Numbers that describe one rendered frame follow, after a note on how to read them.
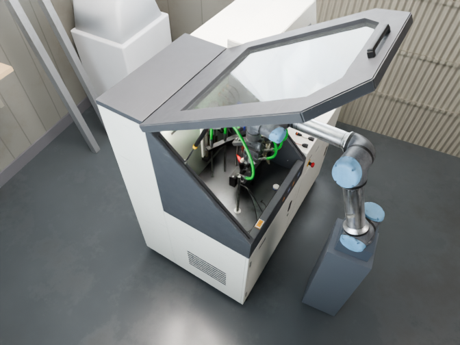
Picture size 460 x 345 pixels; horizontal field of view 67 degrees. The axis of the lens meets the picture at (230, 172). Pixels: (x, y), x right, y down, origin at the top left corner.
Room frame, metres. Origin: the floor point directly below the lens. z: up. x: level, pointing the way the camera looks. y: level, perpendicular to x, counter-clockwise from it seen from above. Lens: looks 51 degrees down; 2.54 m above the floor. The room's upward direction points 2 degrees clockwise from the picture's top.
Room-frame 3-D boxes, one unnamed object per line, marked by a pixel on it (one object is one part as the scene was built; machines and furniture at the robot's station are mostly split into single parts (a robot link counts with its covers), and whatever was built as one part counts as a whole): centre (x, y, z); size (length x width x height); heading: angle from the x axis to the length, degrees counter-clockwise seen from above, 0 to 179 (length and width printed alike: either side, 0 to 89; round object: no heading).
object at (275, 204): (1.14, -0.27, 0.87); 0.62 x 0.04 x 0.16; 150
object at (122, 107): (1.80, 0.16, 0.75); 1.40 x 0.28 x 1.50; 150
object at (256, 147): (1.23, -0.12, 1.25); 0.09 x 0.08 x 0.12; 60
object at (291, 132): (1.79, -0.54, 0.96); 0.70 x 0.22 x 0.03; 150
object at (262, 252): (1.13, -0.28, 0.44); 0.65 x 0.02 x 0.68; 150
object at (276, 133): (1.19, -0.20, 1.41); 0.11 x 0.11 x 0.08; 52
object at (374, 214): (0.94, -0.70, 1.07); 0.13 x 0.12 x 0.14; 142
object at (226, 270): (1.28, -0.04, 0.39); 0.70 x 0.58 x 0.79; 150
